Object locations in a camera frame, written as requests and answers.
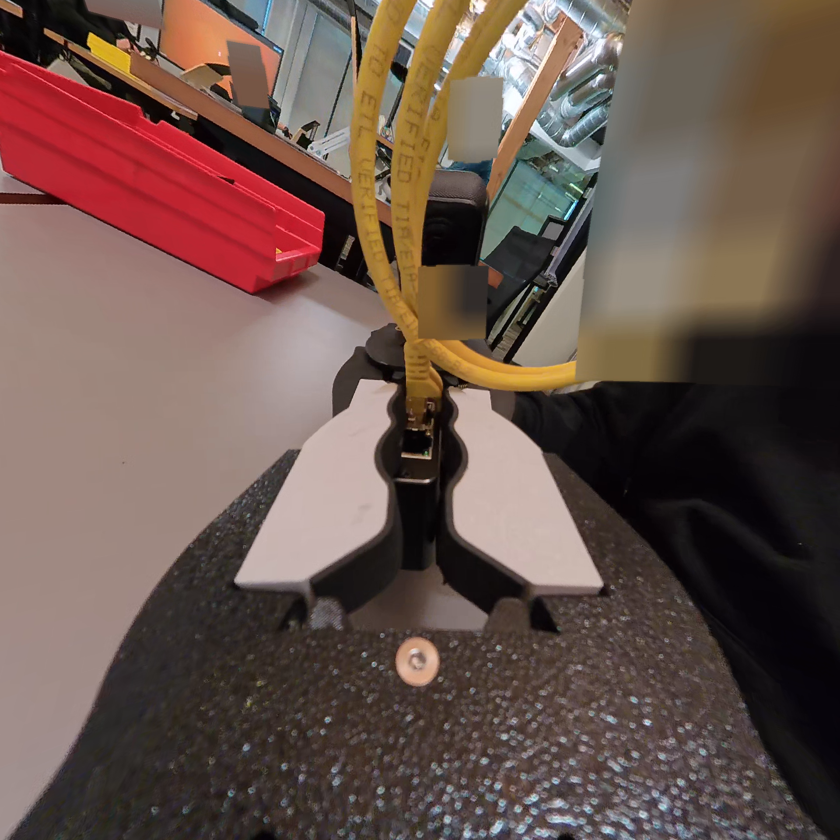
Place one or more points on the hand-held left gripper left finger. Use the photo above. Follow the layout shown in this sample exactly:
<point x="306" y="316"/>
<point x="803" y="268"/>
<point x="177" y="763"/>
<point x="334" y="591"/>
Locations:
<point x="328" y="512"/>

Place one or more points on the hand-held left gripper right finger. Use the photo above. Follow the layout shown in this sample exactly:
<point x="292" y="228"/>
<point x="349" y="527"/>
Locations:
<point x="518" y="512"/>

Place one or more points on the dark ethernet port adapter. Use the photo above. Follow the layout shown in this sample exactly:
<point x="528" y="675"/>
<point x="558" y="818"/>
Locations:
<point x="417" y="518"/>

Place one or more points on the red plastic bin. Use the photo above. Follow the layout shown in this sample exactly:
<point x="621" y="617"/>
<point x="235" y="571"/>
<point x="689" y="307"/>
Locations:
<point x="131" y="170"/>

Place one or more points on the person's right forearm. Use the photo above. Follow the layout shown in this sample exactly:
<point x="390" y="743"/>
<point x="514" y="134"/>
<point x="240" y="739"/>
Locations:
<point x="689" y="492"/>

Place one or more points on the black folding chair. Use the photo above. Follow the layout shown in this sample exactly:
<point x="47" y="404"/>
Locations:
<point x="525" y="253"/>

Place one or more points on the wooden beam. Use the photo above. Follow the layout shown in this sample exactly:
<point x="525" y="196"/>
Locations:
<point x="538" y="85"/>

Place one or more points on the monitor with orange screen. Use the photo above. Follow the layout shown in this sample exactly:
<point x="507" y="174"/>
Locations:
<point x="190" y="39"/>

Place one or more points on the wooden edged table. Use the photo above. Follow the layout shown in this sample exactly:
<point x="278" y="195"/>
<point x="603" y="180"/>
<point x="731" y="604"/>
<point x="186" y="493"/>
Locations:
<point x="164" y="75"/>

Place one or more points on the yellow plastic bin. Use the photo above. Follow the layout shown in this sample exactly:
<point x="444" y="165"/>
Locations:
<point x="108" y="51"/>

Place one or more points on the silver air duct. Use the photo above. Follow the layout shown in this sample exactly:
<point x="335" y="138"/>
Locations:
<point x="584" y="79"/>

